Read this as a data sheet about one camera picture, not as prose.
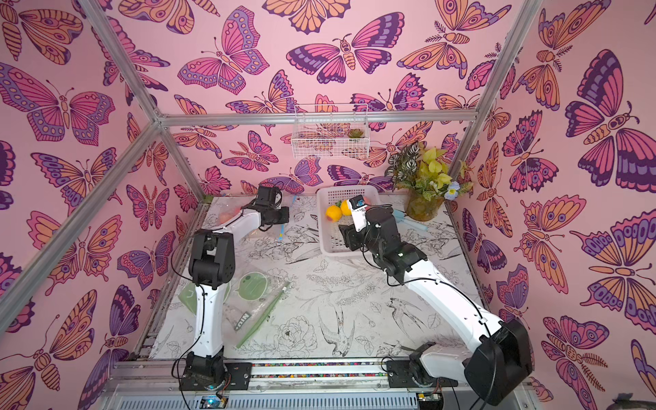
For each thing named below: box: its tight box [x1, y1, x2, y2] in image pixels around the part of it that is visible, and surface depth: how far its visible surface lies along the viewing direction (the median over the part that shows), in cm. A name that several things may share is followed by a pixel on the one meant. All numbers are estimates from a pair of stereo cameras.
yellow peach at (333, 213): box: [325, 205, 343, 223], surface depth 108 cm
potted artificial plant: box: [384, 141, 475, 223], surface depth 101 cm
